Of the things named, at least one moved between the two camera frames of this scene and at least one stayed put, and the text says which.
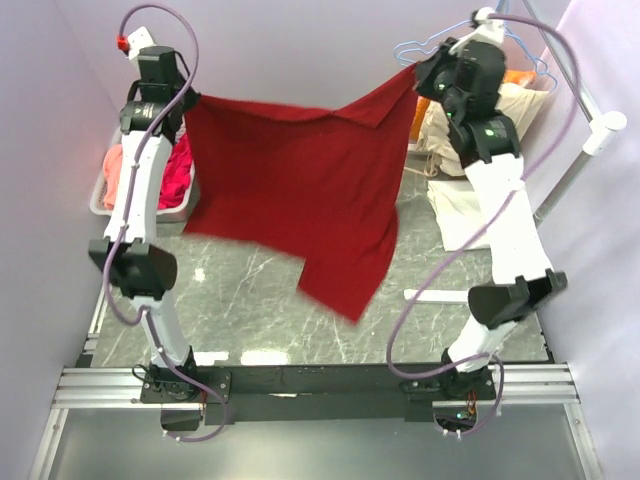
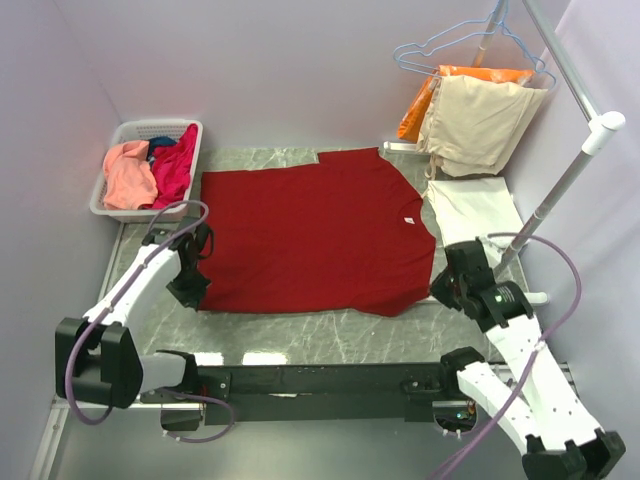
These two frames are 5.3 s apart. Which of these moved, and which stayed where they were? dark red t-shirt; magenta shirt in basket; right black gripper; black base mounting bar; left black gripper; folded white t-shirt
Moved: left black gripper; dark red t-shirt; right black gripper
Stayed: folded white t-shirt; black base mounting bar; magenta shirt in basket
